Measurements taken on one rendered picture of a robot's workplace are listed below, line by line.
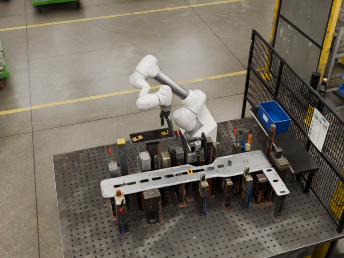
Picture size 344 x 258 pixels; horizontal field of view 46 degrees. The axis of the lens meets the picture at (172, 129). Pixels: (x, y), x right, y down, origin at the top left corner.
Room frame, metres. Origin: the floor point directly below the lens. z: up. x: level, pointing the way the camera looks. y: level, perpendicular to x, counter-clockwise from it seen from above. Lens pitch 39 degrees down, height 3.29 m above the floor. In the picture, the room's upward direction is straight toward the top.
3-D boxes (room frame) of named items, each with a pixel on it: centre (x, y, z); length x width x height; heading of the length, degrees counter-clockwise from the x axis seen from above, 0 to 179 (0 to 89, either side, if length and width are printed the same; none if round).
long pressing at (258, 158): (2.29, -0.12, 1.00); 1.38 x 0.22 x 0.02; 104
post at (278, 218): (2.08, -0.84, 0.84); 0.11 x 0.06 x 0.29; 14
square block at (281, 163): (2.36, -0.89, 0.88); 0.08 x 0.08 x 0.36; 14
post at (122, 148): (2.50, 0.42, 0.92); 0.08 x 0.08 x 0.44; 14
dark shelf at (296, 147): (2.71, -0.96, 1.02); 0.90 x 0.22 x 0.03; 14
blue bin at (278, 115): (2.90, -0.92, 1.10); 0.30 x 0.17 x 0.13; 15
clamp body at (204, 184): (2.14, -0.24, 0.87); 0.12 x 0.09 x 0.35; 14
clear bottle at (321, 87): (2.67, -1.19, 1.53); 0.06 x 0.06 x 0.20
